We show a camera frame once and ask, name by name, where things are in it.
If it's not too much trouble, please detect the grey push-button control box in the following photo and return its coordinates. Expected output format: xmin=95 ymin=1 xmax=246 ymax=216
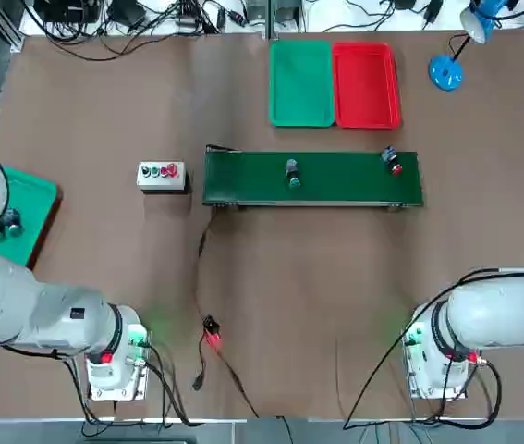
xmin=136 ymin=160 xmax=192 ymax=195

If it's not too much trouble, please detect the red-capped push button part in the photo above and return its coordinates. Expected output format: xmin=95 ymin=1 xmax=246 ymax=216
xmin=381 ymin=146 xmax=405 ymax=178

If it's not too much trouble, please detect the green belt conveyor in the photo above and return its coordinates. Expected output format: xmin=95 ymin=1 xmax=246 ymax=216
xmin=202 ymin=143 xmax=426 ymax=214

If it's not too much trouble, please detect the black electronics box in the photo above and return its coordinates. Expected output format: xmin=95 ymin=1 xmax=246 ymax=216
xmin=39 ymin=0 xmax=102 ymax=24

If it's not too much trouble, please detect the small black circuit module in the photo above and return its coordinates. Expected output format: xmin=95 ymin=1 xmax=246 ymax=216
xmin=201 ymin=314 xmax=224 ymax=349

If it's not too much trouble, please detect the green plastic tray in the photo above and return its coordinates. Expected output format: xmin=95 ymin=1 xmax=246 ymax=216
xmin=268 ymin=40 xmax=337 ymax=129
xmin=0 ymin=166 xmax=64 ymax=272

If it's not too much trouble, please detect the red plastic tray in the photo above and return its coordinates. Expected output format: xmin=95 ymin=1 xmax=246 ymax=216
xmin=332 ymin=41 xmax=403 ymax=130

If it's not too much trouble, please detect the black power supply unit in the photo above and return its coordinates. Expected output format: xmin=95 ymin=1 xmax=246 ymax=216
xmin=247 ymin=0 xmax=305 ymax=23

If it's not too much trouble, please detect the blue desk lamp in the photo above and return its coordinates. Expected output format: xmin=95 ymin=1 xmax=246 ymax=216
xmin=428 ymin=0 xmax=506 ymax=93

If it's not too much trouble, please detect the red and black conveyor wire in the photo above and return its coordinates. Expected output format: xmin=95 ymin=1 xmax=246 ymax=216
xmin=191 ymin=212 xmax=220 ymax=323

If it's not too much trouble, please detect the thin red and black cable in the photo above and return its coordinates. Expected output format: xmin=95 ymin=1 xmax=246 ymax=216
xmin=214 ymin=346 xmax=262 ymax=420

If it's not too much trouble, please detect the black cable with plug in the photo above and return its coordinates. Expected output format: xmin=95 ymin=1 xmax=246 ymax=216
xmin=190 ymin=337 xmax=212 ymax=393

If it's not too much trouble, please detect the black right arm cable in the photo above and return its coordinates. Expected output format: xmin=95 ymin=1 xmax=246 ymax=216
xmin=342 ymin=265 xmax=524 ymax=432

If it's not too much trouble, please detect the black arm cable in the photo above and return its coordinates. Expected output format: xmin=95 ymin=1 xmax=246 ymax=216
xmin=65 ymin=341 xmax=207 ymax=438
xmin=342 ymin=265 xmax=524 ymax=432

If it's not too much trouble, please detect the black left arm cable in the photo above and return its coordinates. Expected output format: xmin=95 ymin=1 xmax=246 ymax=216
xmin=65 ymin=341 xmax=207 ymax=438

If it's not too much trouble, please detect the aluminium frame post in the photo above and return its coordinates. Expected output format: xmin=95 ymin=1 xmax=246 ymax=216
xmin=264 ymin=0 xmax=279 ymax=42

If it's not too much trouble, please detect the aluminium frame rail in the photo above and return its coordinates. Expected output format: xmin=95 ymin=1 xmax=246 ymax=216
xmin=0 ymin=0 xmax=25 ymax=52

